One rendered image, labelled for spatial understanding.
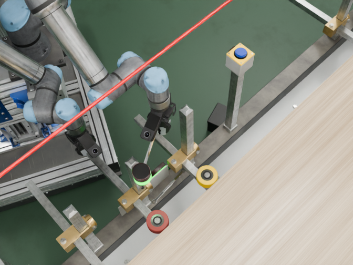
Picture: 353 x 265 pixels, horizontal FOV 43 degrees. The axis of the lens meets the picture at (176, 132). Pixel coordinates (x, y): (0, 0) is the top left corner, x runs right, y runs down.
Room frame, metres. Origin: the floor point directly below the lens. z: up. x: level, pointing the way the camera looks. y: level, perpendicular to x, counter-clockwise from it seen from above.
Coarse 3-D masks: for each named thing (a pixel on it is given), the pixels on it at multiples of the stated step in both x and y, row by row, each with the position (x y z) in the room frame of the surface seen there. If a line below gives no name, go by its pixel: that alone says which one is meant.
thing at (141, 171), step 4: (140, 164) 0.62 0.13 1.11; (136, 168) 0.60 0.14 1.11; (140, 168) 0.60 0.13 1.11; (144, 168) 0.60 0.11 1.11; (148, 168) 0.60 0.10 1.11; (136, 172) 0.59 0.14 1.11; (140, 172) 0.59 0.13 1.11; (144, 172) 0.59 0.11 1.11; (148, 172) 0.59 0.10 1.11; (136, 176) 0.58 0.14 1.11; (140, 176) 0.57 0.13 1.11; (144, 176) 0.57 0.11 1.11
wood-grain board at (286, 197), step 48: (336, 96) 0.95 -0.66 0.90; (288, 144) 0.75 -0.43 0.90; (336, 144) 0.74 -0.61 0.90; (240, 192) 0.57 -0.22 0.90; (288, 192) 0.56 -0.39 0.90; (336, 192) 0.54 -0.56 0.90; (192, 240) 0.41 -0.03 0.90; (240, 240) 0.40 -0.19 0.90; (288, 240) 0.39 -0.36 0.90; (336, 240) 0.37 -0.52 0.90
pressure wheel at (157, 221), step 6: (156, 210) 0.53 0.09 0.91; (150, 216) 0.51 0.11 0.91; (156, 216) 0.51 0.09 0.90; (162, 216) 0.50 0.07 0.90; (150, 222) 0.48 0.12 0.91; (156, 222) 0.48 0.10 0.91; (162, 222) 0.48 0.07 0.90; (168, 222) 0.48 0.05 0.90; (150, 228) 0.46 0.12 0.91; (156, 228) 0.46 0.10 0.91; (162, 228) 0.46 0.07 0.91
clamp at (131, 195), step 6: (150, 186) 0.64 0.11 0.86; (126, 192) 0.62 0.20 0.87; (132, 192) 0.62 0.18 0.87; (144, 192) 0.61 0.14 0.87; (120, 198) 0.60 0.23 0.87; (126, 198) 0.59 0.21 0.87; (132, 198) 0.59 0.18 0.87; (138, 198) 0.59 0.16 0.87; (120, 204) 0.58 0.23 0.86; (126, 204) 0.57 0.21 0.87; (132, 204) 0.57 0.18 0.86; (126, 210) 0.55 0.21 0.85
